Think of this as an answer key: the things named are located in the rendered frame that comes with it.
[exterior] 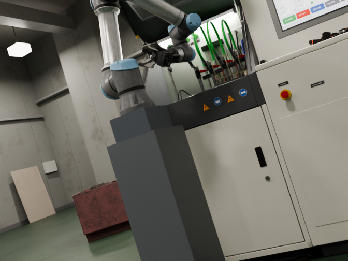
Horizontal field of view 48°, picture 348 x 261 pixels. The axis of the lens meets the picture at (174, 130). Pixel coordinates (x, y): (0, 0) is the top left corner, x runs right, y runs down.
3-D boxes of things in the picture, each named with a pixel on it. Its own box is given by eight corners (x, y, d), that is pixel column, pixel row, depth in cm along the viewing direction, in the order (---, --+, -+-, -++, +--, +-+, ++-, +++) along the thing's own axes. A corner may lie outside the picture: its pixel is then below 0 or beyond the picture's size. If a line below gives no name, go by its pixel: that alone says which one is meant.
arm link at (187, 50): (182, 48, 204) (187, 63, 203) (169, 49, 195) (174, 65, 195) (193, 42, 199) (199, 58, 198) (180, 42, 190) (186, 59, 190)
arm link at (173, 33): (187, 17, 193) (194, 38, 192) (176, 27, 202) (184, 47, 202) (173, 19, 189) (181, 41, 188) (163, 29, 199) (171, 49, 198)
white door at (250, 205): (183, 265, 212) (145, 144, 215) (185, 263, 214) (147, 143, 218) (304, 241, 189) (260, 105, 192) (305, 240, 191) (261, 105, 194)
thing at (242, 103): (148, 142, 215) (140, 114, 216) (151, 141, 220) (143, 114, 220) (258, 105, 193) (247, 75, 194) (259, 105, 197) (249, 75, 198)
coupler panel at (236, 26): (237, 73, 247) (221, 26, 248) (238, 73, 250) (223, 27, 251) (257, 65, 242) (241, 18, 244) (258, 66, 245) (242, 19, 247)
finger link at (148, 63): (145, 68, 173) (160, 60, 179) (136, 63, 176) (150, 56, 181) (145, 74, 175) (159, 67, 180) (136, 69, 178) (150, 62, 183)
